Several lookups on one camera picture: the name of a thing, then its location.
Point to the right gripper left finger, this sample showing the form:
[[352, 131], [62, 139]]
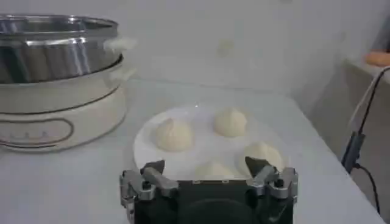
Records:
[[158, 181]]

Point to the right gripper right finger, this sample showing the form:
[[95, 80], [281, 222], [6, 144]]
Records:
[[265, 178]]

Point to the white steamed bun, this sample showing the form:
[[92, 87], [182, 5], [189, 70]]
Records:
[[230, 122], [265, 152], [214, 170], [174, 134]]

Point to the white round plate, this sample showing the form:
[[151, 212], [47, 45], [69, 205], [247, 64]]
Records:
[[204, 146]]

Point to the white side table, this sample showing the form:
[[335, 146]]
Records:
[[365, 71]]

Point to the orange round fruit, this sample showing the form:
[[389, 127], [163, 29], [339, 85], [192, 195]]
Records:
[[377, 58]]

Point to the steel steamer basket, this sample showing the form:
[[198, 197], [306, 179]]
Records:
[[55, 51]]

